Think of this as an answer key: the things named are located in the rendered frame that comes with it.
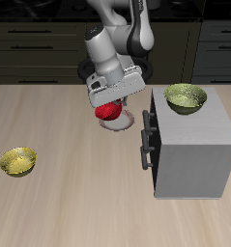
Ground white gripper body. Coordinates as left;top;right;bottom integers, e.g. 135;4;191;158
87;66;147;109

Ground red bowl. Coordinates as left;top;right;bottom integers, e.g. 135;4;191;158
94;99;123;122

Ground white plate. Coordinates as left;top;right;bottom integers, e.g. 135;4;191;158
98;109;135;132

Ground yellow-green bowl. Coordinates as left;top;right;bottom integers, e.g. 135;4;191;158
0;147;39;178
162;83;208;116

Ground white cabinet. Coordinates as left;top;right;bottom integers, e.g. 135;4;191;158
140;86;231;201

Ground dark kitchen cupboards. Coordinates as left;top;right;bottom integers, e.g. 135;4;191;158
0;20;204;86

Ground dark grey kitchen cupboard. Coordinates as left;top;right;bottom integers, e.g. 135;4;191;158
190;18;231;86

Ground black kitchen countertop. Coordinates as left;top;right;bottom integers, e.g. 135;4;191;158
0;0;231;23

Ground black cabinet drawer handle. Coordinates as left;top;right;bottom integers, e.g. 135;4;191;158
140;127;157;151
139;145;156;171
142;109;159;132

